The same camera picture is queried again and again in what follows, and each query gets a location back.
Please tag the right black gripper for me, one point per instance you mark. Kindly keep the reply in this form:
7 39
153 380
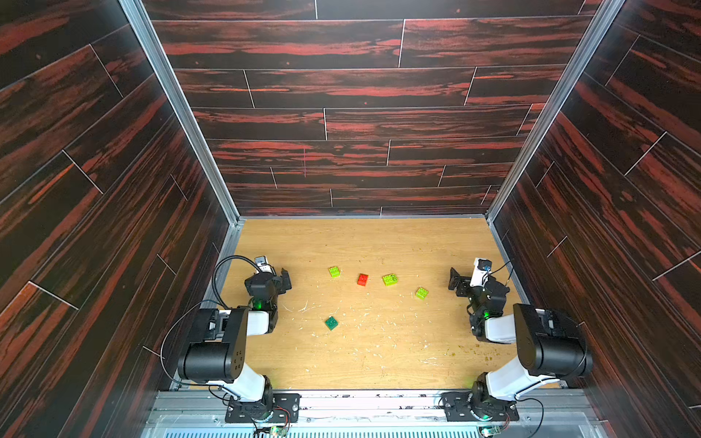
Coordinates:
459 282

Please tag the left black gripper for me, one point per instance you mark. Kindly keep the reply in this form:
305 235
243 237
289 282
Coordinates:
277 282

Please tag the dark green lego brick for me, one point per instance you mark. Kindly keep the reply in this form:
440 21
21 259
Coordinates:
331 323

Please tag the red lego brick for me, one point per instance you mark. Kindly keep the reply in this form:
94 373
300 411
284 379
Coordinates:
362 280

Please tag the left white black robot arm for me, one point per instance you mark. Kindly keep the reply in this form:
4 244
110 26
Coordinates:
215 353

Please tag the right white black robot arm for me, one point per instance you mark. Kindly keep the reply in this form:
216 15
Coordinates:
550 347

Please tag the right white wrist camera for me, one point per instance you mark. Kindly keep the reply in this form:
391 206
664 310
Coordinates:
481 273

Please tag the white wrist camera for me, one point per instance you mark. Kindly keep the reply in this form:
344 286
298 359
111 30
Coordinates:
481 273
264 266

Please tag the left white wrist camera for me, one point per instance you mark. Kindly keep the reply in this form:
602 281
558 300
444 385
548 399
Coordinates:
264 266

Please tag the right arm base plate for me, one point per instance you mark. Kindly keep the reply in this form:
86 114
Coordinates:
467 407

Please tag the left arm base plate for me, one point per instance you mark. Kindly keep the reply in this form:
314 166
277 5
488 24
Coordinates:
275 407

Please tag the aluminium front rail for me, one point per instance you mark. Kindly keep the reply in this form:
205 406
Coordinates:
377 413

